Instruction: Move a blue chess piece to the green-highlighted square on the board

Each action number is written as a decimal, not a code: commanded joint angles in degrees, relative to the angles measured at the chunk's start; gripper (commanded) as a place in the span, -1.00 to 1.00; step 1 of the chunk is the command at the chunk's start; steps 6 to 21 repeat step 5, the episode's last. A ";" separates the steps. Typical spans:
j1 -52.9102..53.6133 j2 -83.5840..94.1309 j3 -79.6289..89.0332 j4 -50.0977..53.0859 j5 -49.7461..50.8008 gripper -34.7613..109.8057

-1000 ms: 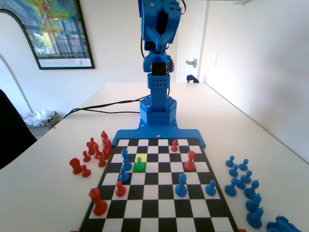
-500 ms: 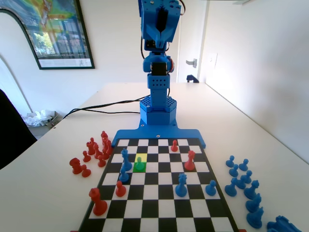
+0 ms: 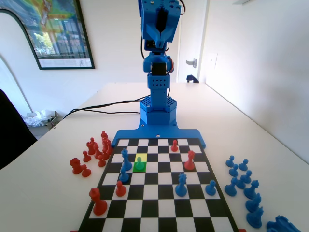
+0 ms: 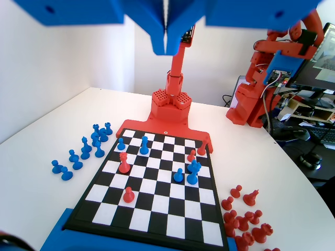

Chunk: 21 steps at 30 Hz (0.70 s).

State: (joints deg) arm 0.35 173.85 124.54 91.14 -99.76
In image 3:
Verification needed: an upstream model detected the blue board mounting plate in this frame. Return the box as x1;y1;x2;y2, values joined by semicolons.
112;122;208;149

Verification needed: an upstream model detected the blue chess king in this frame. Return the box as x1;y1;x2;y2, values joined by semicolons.
120;148;133;173

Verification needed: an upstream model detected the large red chess piece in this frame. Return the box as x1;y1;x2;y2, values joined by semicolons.
69;157;83;175

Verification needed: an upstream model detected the blue knight on board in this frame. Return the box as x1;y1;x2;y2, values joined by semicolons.
175;173;188;198

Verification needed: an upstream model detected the tall blue chess piece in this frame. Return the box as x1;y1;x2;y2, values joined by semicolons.
243;180;260;200

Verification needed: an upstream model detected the red chess king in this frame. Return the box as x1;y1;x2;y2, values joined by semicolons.
89;188;108;216

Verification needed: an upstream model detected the blue chess knight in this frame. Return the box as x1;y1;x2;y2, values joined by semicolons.
245;193;262;213
246;206;265;229

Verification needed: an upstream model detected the blue chess rook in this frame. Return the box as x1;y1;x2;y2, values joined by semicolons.
267;215;292;232

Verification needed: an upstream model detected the white door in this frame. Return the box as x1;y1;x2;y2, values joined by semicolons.
178;0;209;83

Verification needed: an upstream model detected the black framed poster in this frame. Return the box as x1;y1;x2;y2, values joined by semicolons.
0;0;95;71

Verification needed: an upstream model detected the white curved panel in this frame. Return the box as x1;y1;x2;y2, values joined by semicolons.
0;9;33;114

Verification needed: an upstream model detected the bin with crumpled plastic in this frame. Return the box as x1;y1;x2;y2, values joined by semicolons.
21;109;59;128

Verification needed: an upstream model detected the black white chessboard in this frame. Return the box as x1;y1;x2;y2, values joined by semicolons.
76;138;240;232

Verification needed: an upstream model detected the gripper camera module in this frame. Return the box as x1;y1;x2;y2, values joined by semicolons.
144;40;159;52

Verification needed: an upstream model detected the black camera cable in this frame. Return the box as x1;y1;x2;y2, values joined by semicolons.
140;36;147;60

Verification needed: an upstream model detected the white light switch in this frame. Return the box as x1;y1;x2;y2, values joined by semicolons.
209;53;219;71

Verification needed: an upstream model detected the black power cable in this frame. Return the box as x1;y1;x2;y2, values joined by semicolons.
70;108;142;115
63;95;152;119

